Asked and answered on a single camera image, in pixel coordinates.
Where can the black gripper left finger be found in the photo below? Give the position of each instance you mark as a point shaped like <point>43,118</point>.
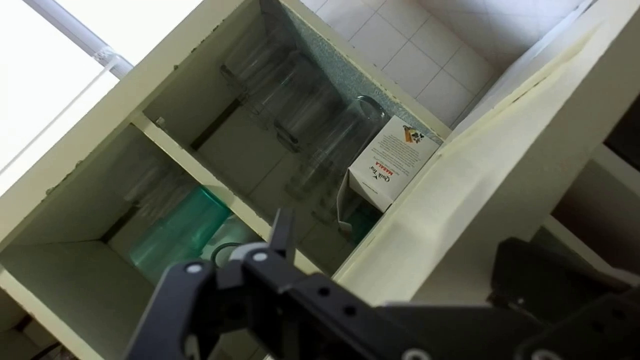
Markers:
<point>176,312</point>

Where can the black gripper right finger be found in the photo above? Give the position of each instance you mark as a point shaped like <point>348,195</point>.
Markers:
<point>580,312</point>

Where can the cream cabinet door with knob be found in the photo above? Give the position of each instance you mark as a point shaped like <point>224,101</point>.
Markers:
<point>520,152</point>

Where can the cream upper cabinet body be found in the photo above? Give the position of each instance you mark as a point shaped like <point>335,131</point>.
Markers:
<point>61,287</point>

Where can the green translucent drinking glasses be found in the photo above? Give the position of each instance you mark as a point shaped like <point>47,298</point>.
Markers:
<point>172,232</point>

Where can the white box orange print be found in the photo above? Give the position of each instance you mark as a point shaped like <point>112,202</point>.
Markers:
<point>393,162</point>

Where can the bright kitchen window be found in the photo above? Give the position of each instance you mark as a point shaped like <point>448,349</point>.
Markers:
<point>40,101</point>

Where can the white round rod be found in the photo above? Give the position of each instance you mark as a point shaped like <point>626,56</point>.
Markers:
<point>87,37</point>

